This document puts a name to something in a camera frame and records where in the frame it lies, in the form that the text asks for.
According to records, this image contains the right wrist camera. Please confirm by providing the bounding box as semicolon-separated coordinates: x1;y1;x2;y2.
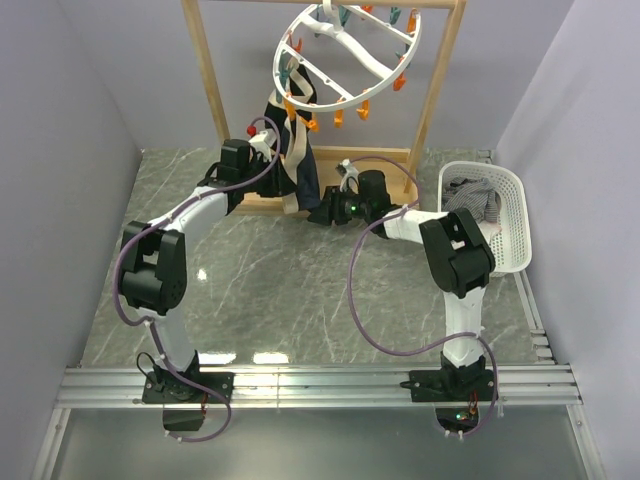
335;159;359;192

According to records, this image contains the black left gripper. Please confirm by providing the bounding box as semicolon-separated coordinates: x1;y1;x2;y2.
241;155;299;199

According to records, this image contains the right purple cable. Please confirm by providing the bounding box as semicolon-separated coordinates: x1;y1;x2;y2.
346;155;500;437

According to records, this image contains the grey striped garment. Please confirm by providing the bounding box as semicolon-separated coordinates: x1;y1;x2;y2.
441;177;500;223

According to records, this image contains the purple cable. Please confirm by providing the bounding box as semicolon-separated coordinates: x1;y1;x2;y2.
113;115;282;444
346;155;500;437

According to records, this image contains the black hanging underwear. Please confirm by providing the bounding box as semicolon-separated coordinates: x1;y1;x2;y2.
264;90;290;154

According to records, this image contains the navy blue underwear beige waistband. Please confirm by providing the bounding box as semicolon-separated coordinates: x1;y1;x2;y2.
276;66;320;215

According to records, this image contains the white round clip hanger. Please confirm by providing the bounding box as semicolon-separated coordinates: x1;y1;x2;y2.
280;6;411;105

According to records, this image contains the orange clip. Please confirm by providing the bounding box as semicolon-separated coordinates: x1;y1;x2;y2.
356;100;370;121
333;109;344;128
298;115;319;133
393;72;407;91
283;99;297;122

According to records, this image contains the wooden hanger stand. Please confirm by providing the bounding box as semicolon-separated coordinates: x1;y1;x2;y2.
180;0;469;219

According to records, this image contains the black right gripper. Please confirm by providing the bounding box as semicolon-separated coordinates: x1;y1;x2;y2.
308;186;372;227

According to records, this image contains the white perforated laundry basket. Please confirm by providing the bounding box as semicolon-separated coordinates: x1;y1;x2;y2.
438;161;532;277

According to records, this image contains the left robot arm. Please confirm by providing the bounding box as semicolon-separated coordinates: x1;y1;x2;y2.
113;130;280;403

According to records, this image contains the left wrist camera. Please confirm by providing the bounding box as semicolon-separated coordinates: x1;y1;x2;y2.
248;128;279;155

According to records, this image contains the aluminium mounting rail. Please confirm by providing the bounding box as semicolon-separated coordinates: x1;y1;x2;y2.
33;364;606;479

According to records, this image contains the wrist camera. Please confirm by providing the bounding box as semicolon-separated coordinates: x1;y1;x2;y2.
248;128;279;155
335;159;359;192

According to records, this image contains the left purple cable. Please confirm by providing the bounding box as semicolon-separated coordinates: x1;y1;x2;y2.
113;115;282;444

